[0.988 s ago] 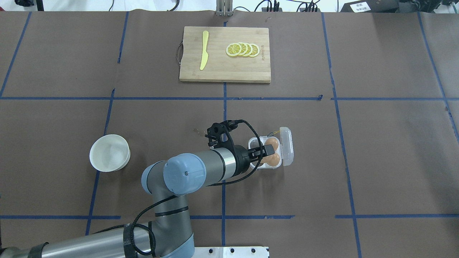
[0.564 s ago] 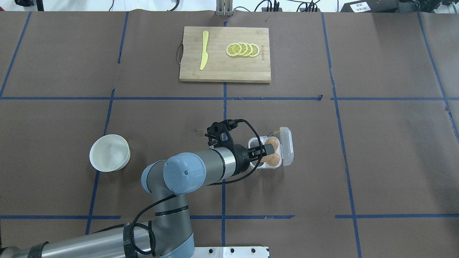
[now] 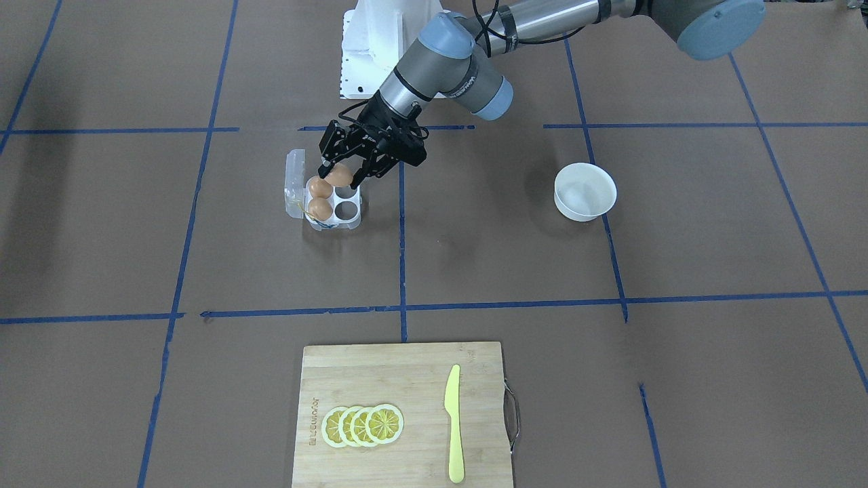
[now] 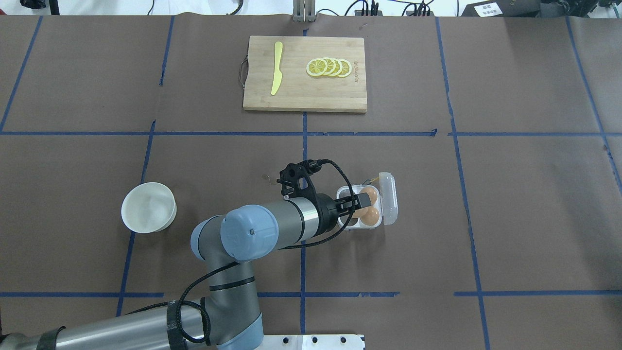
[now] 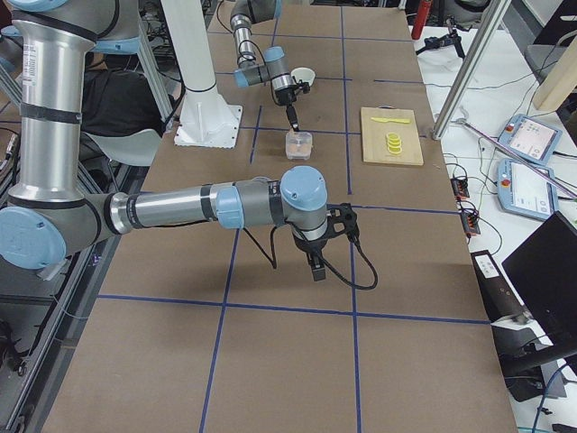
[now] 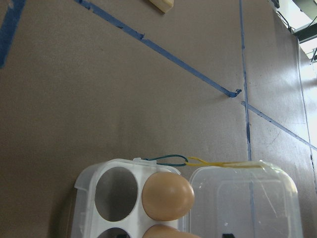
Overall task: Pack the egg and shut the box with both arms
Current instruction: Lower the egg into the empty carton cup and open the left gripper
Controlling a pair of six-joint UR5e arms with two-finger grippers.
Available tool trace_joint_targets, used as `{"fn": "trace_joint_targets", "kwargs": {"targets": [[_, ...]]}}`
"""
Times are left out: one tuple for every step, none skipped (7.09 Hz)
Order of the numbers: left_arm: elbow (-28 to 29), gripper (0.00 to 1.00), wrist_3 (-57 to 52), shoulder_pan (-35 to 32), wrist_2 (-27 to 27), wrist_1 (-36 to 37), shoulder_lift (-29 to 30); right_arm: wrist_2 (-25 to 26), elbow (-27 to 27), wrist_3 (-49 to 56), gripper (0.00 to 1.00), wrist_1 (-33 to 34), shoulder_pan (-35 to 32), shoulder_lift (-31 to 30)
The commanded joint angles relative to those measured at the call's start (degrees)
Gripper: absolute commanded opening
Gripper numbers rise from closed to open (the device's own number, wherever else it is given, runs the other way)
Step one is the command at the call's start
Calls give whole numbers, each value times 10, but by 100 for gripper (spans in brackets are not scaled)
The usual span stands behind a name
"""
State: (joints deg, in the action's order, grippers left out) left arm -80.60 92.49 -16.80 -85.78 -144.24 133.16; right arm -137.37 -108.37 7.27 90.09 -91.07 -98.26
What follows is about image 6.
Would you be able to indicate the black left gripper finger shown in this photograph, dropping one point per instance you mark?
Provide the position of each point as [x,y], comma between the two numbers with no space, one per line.
[230,235]

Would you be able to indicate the clear plastic egg box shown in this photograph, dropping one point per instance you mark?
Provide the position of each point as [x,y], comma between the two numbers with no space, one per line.
[249,203]

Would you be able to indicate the brown egg front in box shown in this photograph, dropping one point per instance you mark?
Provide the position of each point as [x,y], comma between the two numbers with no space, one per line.
[162,231]

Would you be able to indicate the brown egg in box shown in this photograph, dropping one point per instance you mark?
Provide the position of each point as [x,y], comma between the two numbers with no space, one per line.
[167,196]
[162,231]

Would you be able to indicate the brown egg rear in box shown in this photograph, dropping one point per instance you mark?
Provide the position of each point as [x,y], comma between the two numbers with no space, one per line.
[167,196]

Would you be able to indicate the green rubber band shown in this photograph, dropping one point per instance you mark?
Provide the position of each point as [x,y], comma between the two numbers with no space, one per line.
[173,160]

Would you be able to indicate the bamboo cutting board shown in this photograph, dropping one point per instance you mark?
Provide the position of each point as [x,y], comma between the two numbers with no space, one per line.
[163,5]

